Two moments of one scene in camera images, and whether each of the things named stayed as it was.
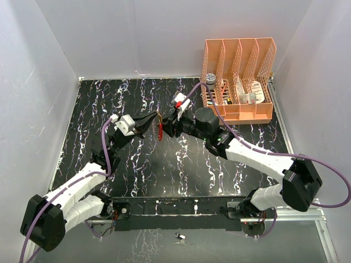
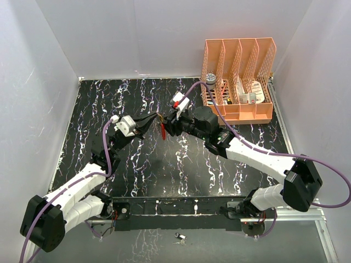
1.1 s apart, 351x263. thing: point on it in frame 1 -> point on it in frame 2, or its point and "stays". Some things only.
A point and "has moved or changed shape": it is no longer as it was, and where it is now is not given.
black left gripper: (139, 130) stays
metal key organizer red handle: (160, 131) has moved or changed shape
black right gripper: (171, 125) stays
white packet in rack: (256, 89) stays
